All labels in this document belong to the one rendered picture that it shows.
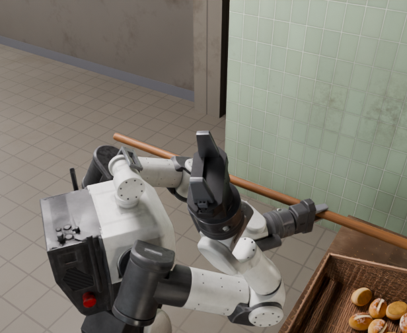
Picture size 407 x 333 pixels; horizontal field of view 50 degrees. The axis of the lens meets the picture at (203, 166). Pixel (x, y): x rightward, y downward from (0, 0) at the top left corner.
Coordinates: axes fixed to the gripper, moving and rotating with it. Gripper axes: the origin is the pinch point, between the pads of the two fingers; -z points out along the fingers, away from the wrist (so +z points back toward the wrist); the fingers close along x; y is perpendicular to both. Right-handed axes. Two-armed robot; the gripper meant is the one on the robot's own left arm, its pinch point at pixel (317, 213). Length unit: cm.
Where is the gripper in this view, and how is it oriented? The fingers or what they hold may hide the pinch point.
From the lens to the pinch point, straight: 142.5
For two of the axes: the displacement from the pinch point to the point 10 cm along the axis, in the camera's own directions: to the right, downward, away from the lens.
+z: -9.3, 2.1, -3.1
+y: 3.7, 5.4, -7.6
